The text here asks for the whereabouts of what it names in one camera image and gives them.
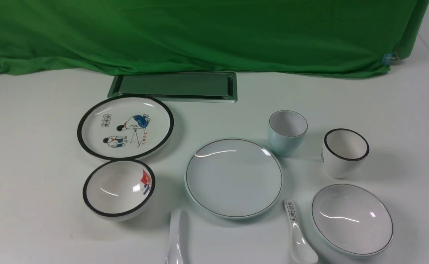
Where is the plain white ceramic spoon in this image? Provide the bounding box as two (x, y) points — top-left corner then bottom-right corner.
(165, 209), (185, 264)

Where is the pale blue cup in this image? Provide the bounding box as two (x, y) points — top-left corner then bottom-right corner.
(268, 110), (308, 157)

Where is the pale blue bowl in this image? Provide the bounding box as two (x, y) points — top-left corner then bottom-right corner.
(310, 184), (394, 259)

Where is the black-rimmed white bowl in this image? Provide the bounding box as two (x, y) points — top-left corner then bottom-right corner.
(82, 160), (156, 222)

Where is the black-rimmed plate with cartoon figures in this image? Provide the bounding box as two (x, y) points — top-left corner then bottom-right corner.
(77, 95), (174, 161)

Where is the pale blue plate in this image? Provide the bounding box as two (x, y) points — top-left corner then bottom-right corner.
(184, 138), (284, 220)

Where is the black-rimmed white cup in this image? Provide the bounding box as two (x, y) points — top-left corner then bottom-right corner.
(321, 128), (370, 179)

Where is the green backdrop cloth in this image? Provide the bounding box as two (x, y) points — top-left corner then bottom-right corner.
(0, 0), (429, 78)

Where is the blue binder clip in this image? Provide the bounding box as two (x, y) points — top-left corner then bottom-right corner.
(381, 52), (400, 66)

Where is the white spoon with printed handle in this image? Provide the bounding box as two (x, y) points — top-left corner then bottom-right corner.
(283, 199), (319, 264)

